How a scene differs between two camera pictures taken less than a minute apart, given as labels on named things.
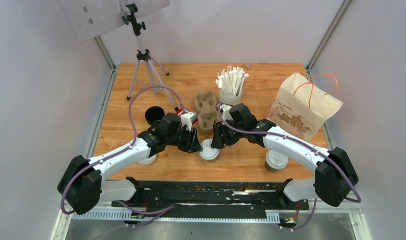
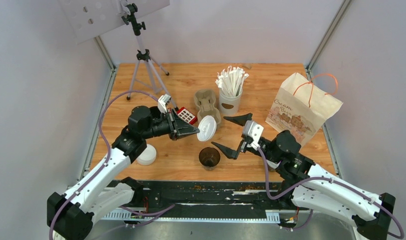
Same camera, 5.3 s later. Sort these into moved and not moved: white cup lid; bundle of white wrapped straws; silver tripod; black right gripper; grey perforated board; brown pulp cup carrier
Moved: black right gripper; white cup lid
Not moved: grey perforated board; brown pulp cup carrier; silver tripod; bundle of white wrapped straws
